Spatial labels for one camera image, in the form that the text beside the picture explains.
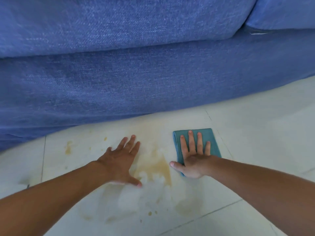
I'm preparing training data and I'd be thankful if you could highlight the person's left hand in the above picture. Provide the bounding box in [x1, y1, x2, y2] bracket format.
[95, 135, 143, 188]

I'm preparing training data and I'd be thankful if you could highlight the person's right hand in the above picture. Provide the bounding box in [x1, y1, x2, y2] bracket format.
[169, 130, 222, 179]

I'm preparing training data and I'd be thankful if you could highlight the teal cleaning cloth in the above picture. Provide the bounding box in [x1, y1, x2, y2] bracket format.
[172, 128, 222, 177]

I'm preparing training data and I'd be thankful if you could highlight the person's right forearm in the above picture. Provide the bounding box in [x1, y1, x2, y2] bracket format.
[209, 156, 315, 236]

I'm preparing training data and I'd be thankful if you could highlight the person's left forearm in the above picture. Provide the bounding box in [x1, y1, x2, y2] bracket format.
[0, 161, 110, 236]

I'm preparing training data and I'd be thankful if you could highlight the brown liquid spill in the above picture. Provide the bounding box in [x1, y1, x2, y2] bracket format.
[64, 135, 206, 224]

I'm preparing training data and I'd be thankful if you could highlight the blue fabric sofa base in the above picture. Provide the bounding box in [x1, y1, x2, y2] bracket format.
[0, 29, 315, 153]

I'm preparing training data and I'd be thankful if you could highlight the large blue sofa seat cushion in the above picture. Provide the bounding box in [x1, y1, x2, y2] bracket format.
[0, 0, 259, 58]

